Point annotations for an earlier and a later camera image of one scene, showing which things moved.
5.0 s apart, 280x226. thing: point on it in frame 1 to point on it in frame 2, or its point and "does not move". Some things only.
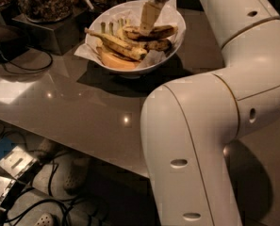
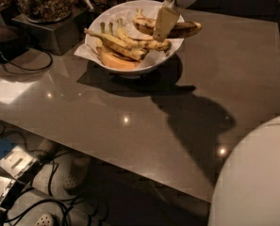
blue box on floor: (1, 149) does not move
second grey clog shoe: (46, 150) does not move
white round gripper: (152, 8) to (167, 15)
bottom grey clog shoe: (44, 220) does not move
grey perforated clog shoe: (77, 176) does not move
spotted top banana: (156, 33) to (148, 25)
